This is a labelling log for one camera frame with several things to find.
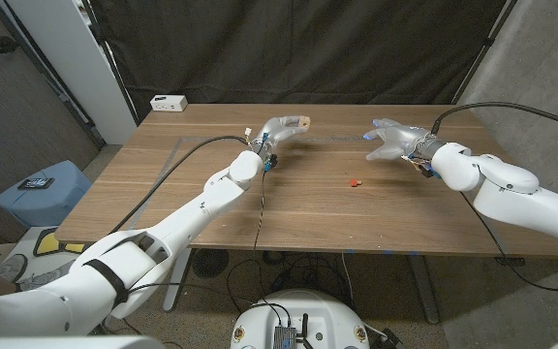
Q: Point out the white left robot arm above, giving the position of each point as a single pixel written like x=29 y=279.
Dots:
x=211 y=194

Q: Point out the white power strip box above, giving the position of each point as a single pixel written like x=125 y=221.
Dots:
x=168 y=103

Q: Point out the black backdrop stand pole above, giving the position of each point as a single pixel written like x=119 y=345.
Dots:
x=489 y=41
x=110 y=58

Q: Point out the white board yellow black marking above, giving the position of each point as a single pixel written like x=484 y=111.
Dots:
x=49 y=242

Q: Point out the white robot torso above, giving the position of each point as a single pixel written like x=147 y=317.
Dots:
x=327 y=320

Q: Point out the black floor bracket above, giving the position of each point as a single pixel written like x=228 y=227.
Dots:
x=510 y=261

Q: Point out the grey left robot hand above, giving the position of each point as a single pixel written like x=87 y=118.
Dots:
x=274 y=132

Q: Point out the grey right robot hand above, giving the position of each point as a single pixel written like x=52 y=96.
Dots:
x=405 y=140

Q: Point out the white wall panel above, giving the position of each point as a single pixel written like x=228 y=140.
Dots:
x=75 y=63

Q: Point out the grey table leg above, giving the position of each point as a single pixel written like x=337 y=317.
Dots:
x=426 y=300

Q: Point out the blue plastic stool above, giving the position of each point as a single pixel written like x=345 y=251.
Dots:
x=41 y=203

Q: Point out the black backdrop curtain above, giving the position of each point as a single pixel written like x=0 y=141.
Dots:
x=298 y=48

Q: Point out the black metal rail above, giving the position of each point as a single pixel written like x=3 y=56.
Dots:
x=66 y=99

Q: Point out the black plug beside torso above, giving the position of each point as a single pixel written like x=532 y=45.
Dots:
x=389 y=339

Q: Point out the small wooden block with holes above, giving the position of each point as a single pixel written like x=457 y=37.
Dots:
x=304 y=123

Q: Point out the red headed wooden screw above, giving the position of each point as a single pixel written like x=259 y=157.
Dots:
x=353 y=182

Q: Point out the black smartphone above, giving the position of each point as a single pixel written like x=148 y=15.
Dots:
x=36 y=183

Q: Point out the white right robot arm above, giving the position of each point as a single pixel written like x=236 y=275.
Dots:
x=502 y=194

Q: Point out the white table leg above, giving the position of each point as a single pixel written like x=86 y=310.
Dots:
x=175 y=291

